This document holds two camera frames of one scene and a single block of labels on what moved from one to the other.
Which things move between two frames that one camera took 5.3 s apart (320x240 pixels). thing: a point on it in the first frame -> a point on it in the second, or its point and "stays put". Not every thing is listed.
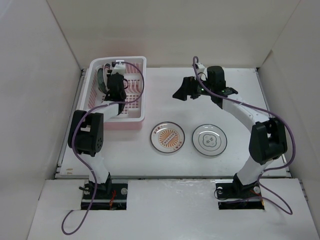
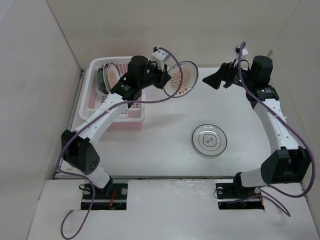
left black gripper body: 123,95 -> 154,76
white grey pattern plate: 209,138 stays put
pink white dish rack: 133,115 stays put
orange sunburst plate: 167,136 -> 184,76
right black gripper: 187,88 -> 224,73
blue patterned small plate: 101,80 stays put
